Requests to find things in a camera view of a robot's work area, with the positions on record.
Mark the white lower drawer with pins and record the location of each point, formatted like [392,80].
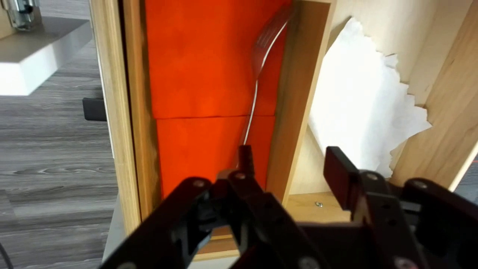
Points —
[34,46]

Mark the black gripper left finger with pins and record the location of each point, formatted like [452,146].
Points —
[246,163]

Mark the white paper napkin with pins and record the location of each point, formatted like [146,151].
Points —
[361,103]

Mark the orange liner in drawer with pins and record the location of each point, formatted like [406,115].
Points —
[207,97]

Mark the wooden drawer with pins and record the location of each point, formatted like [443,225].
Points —
[412,219]

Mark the silver metal fork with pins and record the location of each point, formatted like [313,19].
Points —
[262,49]

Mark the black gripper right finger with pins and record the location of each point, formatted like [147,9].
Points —
[343,176]

